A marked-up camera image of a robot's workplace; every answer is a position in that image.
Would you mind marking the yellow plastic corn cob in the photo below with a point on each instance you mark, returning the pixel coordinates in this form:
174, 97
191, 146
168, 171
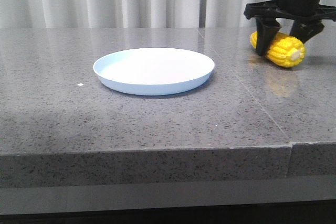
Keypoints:
285, 51

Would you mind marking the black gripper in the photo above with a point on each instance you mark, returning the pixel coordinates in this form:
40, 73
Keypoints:
267, 26

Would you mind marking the white curtain left panel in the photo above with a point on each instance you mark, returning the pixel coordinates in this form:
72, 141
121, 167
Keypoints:
99, 13

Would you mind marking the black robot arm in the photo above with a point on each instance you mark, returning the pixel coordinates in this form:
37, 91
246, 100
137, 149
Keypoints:
287, 4

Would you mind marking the light blue round plate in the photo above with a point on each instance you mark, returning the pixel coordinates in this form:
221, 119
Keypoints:
153, 71

